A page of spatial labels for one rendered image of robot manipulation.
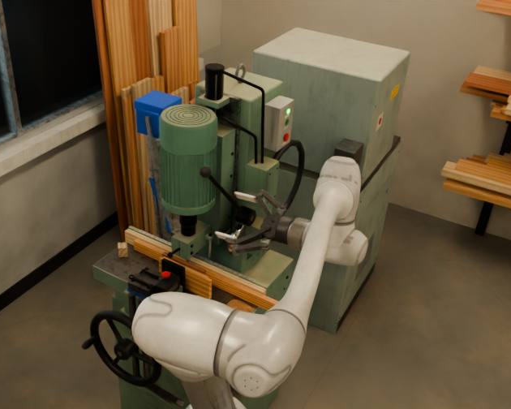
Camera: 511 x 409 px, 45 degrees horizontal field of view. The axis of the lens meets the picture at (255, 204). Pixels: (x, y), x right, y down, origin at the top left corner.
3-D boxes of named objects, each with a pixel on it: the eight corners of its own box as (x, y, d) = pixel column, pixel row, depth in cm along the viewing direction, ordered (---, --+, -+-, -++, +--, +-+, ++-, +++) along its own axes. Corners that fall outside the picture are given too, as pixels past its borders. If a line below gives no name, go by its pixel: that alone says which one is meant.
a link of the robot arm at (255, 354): (311, 312, 118) (246, 293, 122) (285, 363, 102) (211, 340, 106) (302, 367, 123) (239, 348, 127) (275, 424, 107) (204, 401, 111)
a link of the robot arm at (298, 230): (319, 230, 172) (301, 225, 175) (314, 215, 165) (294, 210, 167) (308, 258, 169) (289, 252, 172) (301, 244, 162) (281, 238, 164)
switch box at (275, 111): (261, 147, 209) (264, 104, 200) (275, 137, 216) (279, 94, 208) (276, 152, 206) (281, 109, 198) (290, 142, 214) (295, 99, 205)
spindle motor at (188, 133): (150, 204, 197) (146, 117, 180) (182, 182, 210) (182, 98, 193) (194, 223, 190) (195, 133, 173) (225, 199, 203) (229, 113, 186)
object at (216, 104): (196, 117, 195) (197, 66, 186) (211, 109, 201) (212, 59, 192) (217, 124, 192) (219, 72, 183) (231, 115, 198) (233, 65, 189)
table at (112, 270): (73, 292, 212) (71, 279, 209) (131, 249, 235) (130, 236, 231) (217, 367, 188) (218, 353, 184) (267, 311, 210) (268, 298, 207)
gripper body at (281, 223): (289, 251, 171) (260, 243, 175) (301, 225, 174) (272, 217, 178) (283, 239, 165) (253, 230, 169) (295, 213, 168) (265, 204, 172)
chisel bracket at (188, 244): (171, 256, 209) (170, 236, 204) (195, 237, 219) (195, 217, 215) (188, 264, 206) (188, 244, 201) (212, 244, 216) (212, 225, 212)
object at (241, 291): (133, 249, 225) (133, 241, 223) (137, 247, 226) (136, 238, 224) (281, 316, 200) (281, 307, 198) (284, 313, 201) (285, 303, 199)
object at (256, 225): (238, 248, 219) (239, 221, 213) (247, 239, 224) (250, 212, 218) (260, 258, 215) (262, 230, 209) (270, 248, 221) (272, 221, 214)
